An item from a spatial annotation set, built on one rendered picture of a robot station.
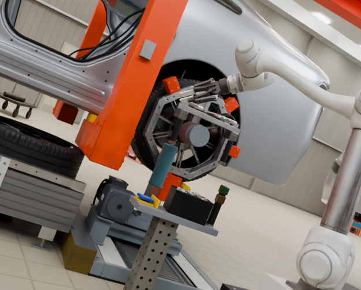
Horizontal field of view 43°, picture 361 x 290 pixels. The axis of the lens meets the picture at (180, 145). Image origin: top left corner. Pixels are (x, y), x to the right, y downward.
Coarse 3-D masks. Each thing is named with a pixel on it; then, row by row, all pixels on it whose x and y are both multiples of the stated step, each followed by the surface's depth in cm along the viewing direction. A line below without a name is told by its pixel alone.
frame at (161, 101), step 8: (184, 88) 278; (192, 88) 278; (168, 96) 274; (176, 96) 276; (160, 104) 273; (216, 104) 288; (224, 104) 286; (152, 112) 277; (160, 112) 274; (224, 112) 287; (152, 120) 273; (144, 128) 278; (152, 128) 274; (224, 128) 294; (144, 136) 278; (152, 136) 274; (152, 144) 275; (224, 144) 291; (152, 152) 276; (216, 152) 294; (216, 160) 290; (176, 168) 282; (200, 168) 288; (208, 168) 289; (184, 176) 285; (192, 176) 286
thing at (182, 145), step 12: (168, 120) 287; (156, 132) 287; (168, 132) 288; (216, 132) 304; (180, 144) 292; (216, 144) 300; (180, 156) 294; (192, 156) 317; (204, 156) 305; (180, 168) 293; (192, 168) 295
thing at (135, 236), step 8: (112, 224) 276; (120, 224) 284; (112, 232) 277; (120, 232) 279; (128, 232) 281; (136, 232) 282; (144, 232) 289; (128, 240) 281; (136, 240) 283; (176, 240) 299; (176, 248) 292
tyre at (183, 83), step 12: (156, 84) 296; (180, 84) 284; (192, 84) 287; (156, 96) 280; (144, 108) 279; (144, 120) 280; (132, 144) 293; (144, 144) 282; (144, 156) 283; (192, 180) 297
